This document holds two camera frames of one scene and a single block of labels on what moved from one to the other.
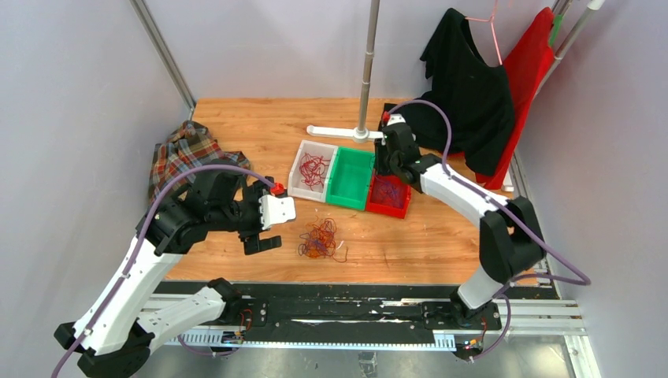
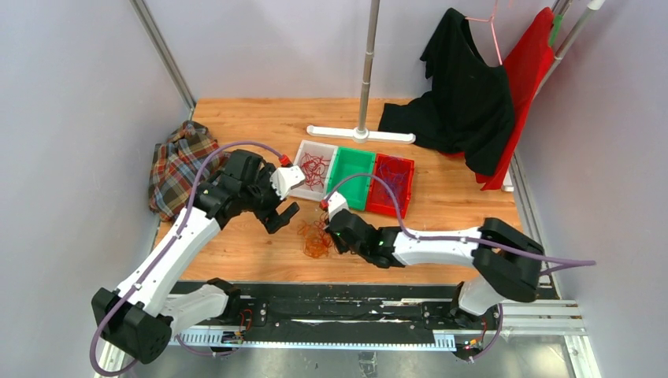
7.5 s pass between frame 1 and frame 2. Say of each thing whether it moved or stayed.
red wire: stayed
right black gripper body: moved
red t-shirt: stayed
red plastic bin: stayed
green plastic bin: stayed
